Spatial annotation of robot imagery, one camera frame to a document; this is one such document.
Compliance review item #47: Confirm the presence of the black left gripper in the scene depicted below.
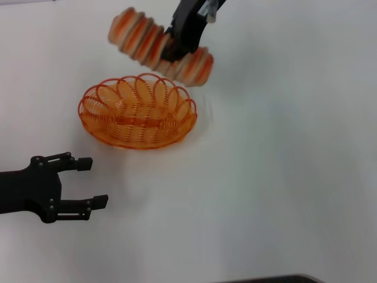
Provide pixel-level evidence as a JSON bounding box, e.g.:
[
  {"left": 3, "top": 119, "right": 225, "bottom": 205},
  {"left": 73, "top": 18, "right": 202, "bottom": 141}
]
[{"left": 0, "top": 152, "right": 109, "bottom": 224}]

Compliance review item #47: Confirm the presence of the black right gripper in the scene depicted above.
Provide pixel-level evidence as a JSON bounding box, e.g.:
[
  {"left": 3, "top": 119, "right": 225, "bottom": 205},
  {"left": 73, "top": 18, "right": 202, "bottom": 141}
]
[{"left": 161, "top": 0, "right": 227, "bottom": 62}]

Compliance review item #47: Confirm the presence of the orange cream ridged bread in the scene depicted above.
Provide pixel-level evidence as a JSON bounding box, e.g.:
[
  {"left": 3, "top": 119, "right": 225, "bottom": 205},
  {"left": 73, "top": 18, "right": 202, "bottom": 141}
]
[{"left": 107, "top": 7, "right": 215, "bottom": 88}]

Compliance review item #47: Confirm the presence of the orange wire basket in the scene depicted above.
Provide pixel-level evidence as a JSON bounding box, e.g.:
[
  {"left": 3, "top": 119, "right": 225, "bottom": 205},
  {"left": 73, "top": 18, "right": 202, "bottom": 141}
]
[{"left": 78, "top": 73, "right": 198, "bottom": 150}]

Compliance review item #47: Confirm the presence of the dark rounded robot base edge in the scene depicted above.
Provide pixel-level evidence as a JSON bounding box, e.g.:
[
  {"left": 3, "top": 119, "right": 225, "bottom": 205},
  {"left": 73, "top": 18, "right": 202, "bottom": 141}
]
[{"left": 226, "top": 274, "right": 320, "bottom": 283}]

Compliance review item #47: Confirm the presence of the grey wrist connector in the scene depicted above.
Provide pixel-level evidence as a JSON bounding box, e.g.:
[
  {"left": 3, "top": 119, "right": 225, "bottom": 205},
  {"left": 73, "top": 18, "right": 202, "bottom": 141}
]
[{"left": 201, "top": 0, "right": 220, "bottom": 24}]

